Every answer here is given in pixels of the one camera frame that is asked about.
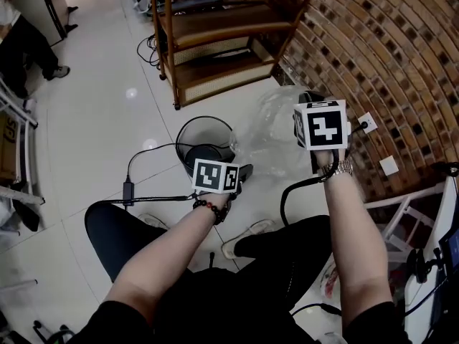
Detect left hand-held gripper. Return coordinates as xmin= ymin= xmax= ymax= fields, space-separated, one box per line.
xmin=191 ymin=158 xmax=254 ymax=203

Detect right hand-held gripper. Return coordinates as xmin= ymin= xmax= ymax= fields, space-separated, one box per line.
xmin=293 ymin=90 xmax=352 ymax=175

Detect black mesh wastebasket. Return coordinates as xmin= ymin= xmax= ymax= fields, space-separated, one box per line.
xmin=175 ymin=115 xmax=237 ymax=177

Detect clear plastic trash bag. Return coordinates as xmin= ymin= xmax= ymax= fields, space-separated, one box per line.
xmin=229 ymin=86 xmax=313 ymax=181

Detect person's left forearm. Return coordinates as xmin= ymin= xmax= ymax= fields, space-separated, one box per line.
xmin=103 ymin=191 xmax=230 ymax=328

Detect person's right forearm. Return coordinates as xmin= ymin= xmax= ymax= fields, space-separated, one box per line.
xmin=315 ymin=148 xmax=394 ymax=331

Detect silver metal wristwatch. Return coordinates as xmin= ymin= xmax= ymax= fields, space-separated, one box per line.
xmin=317 ymin=159 xmax=354 ymax=182

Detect person's right shoe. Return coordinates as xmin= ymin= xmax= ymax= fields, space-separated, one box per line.
xmin=220 ymin=219 xmax=277 ymax=260

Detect person's shoe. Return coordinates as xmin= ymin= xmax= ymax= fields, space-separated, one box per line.
xmin=220 ymin=219 xmax=277 ymax=260
xmin=137 ymin=213 xmax=170 ymax=231

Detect person's left shoe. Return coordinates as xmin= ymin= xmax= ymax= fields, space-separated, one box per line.
xmin=137 ymin=213 xmax=170 ymax=231

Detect person's right leg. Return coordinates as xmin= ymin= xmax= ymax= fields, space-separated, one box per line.
xmin=232 ymin=214 xmax=336 ymax=311

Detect person's leg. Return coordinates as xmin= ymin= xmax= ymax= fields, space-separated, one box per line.
xmin=232 ymin=214 xmax=336 ymax=311
xmin=84 ymin=203 xmax=194 ymax=290

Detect person's left leg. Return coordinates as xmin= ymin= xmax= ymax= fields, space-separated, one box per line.
xmin=84 ymin=203 xmax=194 ymax=290

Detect person's black shirt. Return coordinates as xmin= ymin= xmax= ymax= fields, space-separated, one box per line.
xmin=67 ymin=267 xmax=413 ymax=344

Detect wooden rattan shelf unit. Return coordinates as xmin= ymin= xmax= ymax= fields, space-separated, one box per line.
xmin=149 ymin=0 xmax=315 ymax=111

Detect black monitor screen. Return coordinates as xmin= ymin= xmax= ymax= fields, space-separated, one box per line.
xmin=437 ymin=227 xmax=459 ymax=282

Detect white metal rack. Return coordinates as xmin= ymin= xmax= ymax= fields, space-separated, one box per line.
xmin=0 ymin=79 xmax=46 ymax=207

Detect cardboard box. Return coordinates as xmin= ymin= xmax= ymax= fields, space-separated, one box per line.
xmin=0 ymin=111 xmax=22 ymax=184

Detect dark bead bracelet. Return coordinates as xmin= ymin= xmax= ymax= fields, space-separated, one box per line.
xmin=192 ymin=199 xmax=228 ymax=226

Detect white wall socket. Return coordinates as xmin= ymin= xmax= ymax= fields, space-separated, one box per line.
xmin=356 ymin=112 xmax=378 ymax=133

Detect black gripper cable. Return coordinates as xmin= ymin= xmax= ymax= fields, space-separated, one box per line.
xmin=279 ymin=148 xmax=341 ymax=227
xmin=85 ymin=142 xmax=202 ymax=211

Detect white wall plate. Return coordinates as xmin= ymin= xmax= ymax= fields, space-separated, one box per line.
xmin=379 ymin=156 xmax=399 ymax=177

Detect white metal frame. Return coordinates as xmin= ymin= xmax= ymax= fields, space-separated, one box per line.
xmin=364 ymin=183 xmax=448 ymax=254

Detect black floor cables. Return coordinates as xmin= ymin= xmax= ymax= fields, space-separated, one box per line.
xmin=136 ymin=34 xmax=166 ymax=72

